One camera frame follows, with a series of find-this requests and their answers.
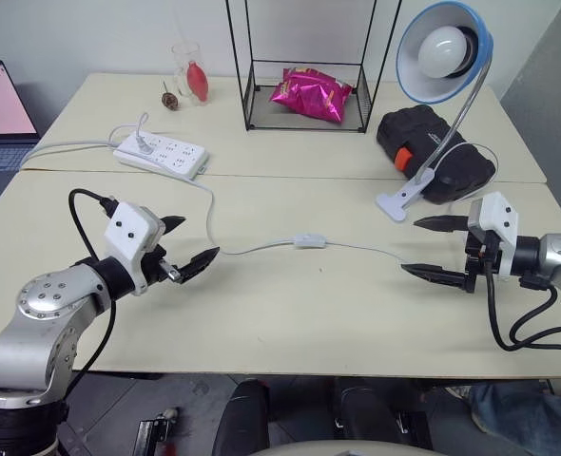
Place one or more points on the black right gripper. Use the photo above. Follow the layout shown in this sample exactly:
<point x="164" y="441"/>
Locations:
<point x="480" y="256"/>

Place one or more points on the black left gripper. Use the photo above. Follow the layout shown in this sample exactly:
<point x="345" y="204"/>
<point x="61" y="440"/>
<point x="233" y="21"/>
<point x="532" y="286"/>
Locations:
<point x="159" y="266"/>

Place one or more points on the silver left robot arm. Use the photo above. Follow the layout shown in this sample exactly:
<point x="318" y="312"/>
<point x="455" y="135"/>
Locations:
<point x="38" y="304"/>

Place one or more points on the blue gooseneck clamp desk lamp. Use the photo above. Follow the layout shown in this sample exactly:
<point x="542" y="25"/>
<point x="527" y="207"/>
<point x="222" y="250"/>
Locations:
<point x="413" y="71"/>

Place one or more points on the white power strip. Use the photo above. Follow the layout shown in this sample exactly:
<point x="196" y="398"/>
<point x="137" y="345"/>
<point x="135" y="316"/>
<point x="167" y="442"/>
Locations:
<point x="176" y="154"/>

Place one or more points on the black tool case orange latch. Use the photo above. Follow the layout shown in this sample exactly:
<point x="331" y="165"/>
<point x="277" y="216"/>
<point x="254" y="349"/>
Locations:
<point x="413" y="128"/>

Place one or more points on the red object in glass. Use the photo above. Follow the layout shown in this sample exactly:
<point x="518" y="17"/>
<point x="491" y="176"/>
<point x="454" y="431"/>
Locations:
<point x="197" y="81"/>

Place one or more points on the black rounded shape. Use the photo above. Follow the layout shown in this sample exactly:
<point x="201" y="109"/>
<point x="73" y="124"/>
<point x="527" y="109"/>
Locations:
<point x="366" y="413"/>
<point x="242" y="418"/>

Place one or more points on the clear glass cup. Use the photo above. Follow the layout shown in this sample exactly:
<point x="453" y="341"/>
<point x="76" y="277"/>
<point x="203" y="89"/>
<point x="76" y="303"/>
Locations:
<point x="185" y="57"/>

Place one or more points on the pink snack bag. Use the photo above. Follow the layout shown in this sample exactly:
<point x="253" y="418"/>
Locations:
<point x="309" y="97"/>

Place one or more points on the person leg in jeans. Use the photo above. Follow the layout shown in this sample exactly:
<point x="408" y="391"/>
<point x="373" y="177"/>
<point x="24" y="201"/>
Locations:
<point x="532" y="423"/>

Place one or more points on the white light bulb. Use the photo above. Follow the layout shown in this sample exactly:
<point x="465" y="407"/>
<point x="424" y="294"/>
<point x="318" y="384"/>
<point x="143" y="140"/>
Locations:
<point x="439" y="50"/>

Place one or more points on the cream rounded surface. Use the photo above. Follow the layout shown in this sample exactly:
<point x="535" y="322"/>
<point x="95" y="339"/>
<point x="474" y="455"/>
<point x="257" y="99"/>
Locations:
<point x="347" y="449"/>

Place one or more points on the grey laptop pink screen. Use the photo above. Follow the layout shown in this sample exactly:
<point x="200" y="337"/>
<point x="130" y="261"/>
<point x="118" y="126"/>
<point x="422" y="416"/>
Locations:
<point x="0" y="104"/>

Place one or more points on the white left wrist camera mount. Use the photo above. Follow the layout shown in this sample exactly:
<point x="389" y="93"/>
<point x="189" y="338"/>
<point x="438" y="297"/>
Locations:
<point x="128" y="228"/>

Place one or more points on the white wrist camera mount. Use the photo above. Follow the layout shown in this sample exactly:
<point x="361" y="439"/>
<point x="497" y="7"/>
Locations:
<point x="128" y="228"/>
<point x="497" y="214"/>

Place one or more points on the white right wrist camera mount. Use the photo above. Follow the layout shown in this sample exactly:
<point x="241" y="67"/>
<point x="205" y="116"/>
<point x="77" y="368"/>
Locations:
<point x="497" y="214"/>

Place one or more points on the black metal bracket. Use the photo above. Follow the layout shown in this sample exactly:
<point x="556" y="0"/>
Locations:
<point x="149" y="437"/>

